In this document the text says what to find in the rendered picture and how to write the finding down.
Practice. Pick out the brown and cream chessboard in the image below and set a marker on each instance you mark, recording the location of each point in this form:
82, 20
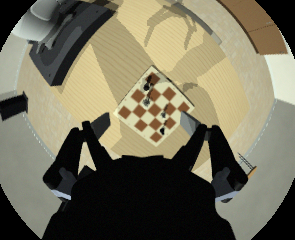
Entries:
163, 97

